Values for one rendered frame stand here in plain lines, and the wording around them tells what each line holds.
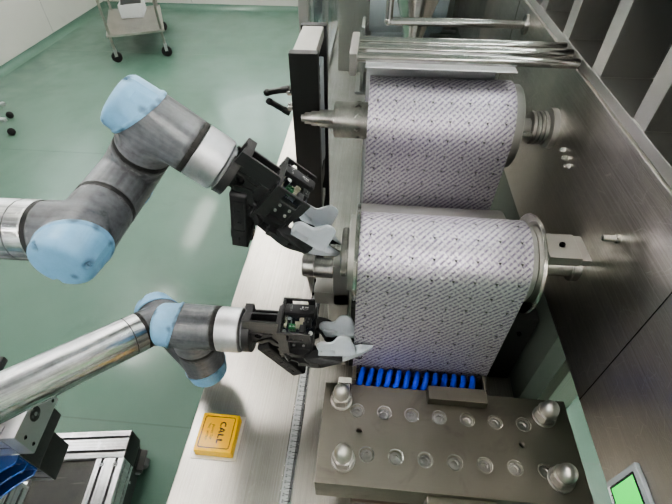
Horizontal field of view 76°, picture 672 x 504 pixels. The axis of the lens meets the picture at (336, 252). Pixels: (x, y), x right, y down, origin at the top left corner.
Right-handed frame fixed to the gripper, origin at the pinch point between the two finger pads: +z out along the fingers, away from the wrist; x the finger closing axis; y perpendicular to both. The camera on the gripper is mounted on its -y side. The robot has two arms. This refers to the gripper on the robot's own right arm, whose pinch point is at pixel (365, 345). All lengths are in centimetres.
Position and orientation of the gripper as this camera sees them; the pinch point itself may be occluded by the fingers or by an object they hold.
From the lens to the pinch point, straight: 74.2
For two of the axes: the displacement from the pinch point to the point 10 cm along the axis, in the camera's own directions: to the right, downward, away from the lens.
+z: 10.0, 0.6, -0.6
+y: 0.0, -7.0, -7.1
